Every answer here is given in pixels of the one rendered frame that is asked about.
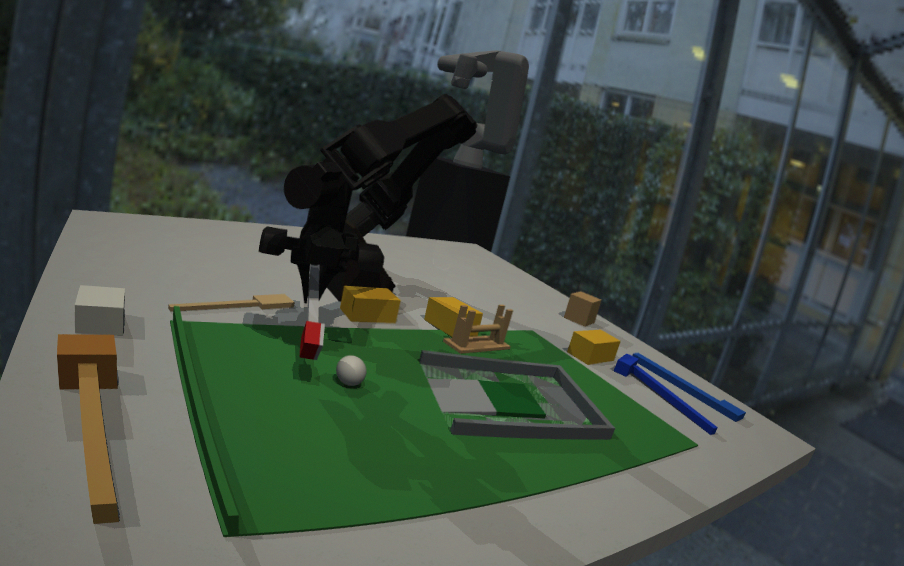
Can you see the brown cube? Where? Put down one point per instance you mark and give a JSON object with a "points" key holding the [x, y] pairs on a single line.
{"points": [[582, 308]]}

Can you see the brown wooden mallet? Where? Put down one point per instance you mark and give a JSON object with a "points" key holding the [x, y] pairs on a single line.
{"points": [[89, 363]]}

